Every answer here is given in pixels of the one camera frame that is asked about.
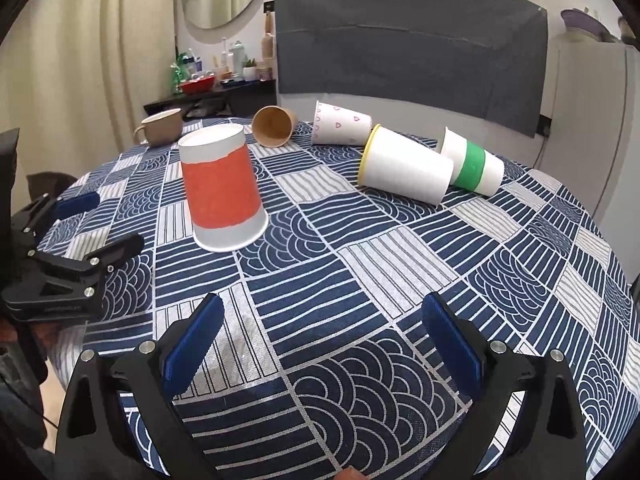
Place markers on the small potted plant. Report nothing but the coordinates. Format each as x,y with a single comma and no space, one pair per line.
249,70

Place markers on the green foil wrapping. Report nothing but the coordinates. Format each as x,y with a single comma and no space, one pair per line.
176,72

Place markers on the cream curtain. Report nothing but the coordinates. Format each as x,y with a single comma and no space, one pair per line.
85,60

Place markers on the clear plastic bottle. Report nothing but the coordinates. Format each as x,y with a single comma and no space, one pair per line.
192,64

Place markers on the dark brown chair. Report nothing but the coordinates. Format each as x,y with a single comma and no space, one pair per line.
50,185

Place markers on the black wall socket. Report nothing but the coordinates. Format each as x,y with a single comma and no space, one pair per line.
544,126

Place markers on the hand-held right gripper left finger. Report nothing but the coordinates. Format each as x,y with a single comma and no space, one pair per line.
192,347

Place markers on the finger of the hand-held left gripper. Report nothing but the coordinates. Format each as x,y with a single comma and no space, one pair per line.
75,205
107,256

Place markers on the brown paper cup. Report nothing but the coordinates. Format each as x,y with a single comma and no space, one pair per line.
272,127

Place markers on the green banded paper cup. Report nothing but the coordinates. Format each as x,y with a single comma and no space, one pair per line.
472,162

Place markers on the purple bowl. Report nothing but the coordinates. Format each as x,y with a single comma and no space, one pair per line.
580,22

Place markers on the red banded paper cup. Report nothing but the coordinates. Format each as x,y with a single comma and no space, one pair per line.
220,190

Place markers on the blue white patterned tablecloth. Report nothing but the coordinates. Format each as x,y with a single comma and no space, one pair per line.
350,285

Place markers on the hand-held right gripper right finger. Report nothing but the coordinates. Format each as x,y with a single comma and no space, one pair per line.
452,347

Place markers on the yellow rimmed white paper cup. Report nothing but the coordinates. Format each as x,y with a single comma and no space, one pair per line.
407,167

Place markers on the white thermos bottle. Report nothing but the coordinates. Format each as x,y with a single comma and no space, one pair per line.
239,60

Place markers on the wooden vase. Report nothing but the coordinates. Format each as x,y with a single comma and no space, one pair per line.
269,40

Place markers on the dark sideboard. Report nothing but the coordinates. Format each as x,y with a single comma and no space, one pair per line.
240,97

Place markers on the heart print paper cup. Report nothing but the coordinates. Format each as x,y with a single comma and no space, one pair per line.
342,125

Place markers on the beige ceramic mug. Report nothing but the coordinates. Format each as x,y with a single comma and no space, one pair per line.
162,129

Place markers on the red bowl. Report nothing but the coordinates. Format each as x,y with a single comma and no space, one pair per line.
196,86

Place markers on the white cabinet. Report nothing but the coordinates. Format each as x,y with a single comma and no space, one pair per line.
590,125

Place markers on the grey cloth cover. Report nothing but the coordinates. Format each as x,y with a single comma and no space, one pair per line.
400,50

